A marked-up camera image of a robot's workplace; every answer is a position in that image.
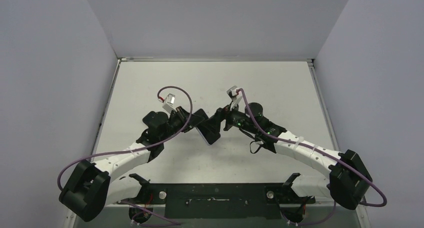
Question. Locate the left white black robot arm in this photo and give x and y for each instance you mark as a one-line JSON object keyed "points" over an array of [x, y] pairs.
{"points": [[93, 185]]}

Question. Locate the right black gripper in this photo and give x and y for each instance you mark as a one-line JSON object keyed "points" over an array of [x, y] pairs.
{"points": [[228, 118]]}

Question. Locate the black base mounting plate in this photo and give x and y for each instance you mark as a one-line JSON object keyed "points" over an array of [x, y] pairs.
{"points": [[222, 200]]}

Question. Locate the black smartphone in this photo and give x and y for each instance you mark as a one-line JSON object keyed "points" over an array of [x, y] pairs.
{"points": [[208, 133]]}

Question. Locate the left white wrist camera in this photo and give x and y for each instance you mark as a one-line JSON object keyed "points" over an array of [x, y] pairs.
{"points": [[168, 103]]}

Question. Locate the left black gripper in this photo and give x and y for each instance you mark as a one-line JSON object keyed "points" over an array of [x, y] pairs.
{"points": [[182, 114]]}

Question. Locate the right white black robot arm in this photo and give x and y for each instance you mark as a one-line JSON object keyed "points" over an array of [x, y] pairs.
{"points": [[346, 178]]}

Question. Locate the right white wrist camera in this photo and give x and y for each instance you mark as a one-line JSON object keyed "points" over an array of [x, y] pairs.
{"points": [[235, 96]]}

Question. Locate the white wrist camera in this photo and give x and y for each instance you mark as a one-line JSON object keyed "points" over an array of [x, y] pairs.
{"points": [[168, 103], [235, 96]]}

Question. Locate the aluminium table frame rail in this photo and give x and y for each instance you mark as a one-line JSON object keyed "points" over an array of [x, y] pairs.
{"points": [[323, 106]]}

